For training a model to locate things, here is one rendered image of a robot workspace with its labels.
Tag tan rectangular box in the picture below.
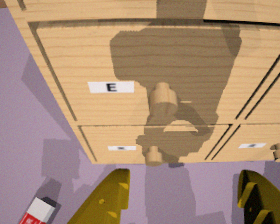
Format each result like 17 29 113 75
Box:
4 0 280 164

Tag wooden drawer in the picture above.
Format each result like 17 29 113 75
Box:
81 124 229 166
212 123 280 162
245 72 280 120
23 0 280 13
36 18 280 122

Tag red and white eraser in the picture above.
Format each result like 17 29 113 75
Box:
19 197 55 224

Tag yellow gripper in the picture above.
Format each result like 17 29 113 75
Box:
67 168 280 224

